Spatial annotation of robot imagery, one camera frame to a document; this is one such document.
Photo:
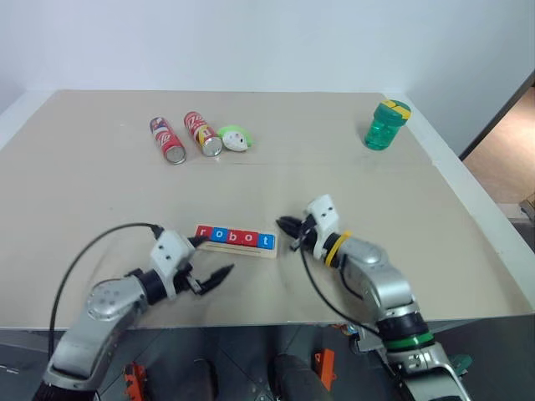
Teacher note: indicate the green box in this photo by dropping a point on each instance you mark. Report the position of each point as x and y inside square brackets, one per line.
[462, 362]

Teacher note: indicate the green cup with yellow-green lid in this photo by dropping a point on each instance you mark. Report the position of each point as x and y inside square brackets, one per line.
[383, 129]

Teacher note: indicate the blue letter tile o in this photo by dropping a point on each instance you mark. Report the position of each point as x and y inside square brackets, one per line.
[219, 235]

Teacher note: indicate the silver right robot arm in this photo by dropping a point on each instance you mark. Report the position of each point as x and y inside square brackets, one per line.
[376, 275]

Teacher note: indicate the dark rounded shape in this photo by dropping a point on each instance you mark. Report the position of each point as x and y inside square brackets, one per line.
[299, 381]

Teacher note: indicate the beige table mat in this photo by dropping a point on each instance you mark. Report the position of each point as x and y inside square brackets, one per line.
[267, 188]

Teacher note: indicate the red letter tile r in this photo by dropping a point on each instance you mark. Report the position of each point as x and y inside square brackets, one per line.
[203, 233]

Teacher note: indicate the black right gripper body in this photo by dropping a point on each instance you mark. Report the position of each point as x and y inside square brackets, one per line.
[308, 234]

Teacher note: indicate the grey metal panel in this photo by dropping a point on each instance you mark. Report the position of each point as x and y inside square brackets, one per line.
[368, 343]

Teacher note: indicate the red letter tile o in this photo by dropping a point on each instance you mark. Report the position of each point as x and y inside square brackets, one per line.
[250, 239]

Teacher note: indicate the blue letter tile t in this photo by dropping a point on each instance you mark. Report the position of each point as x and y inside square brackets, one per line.
[266, 241]

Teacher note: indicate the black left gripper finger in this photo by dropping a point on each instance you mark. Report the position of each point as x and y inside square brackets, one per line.
[215, 277]
[198, 241]

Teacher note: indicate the brown cardboard box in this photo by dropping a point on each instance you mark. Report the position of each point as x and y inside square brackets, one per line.
[528, 206]

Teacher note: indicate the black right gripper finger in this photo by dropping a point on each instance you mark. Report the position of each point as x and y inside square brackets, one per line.
[296, 240]
[289, 222]

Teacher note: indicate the green and white toy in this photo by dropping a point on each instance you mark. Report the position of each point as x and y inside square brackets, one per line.
[236, 140]

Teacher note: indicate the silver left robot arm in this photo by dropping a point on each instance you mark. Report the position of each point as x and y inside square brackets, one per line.
[100, 309]

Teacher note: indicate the wooden letter tile rack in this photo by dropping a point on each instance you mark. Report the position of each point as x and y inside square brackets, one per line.
[234, 250]

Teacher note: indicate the orange and black tool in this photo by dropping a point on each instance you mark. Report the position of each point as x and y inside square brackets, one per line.
[134, 382]
[325, 368]

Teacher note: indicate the red letter tile b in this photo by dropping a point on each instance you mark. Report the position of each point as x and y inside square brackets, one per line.
[235, 237]

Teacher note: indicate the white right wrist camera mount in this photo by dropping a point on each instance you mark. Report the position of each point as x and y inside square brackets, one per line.
[324, 219]

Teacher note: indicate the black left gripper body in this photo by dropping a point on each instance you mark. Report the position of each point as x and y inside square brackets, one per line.
[184, 277]

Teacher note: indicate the red soda can yellow label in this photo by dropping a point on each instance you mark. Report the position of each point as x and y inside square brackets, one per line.
[202, 133]

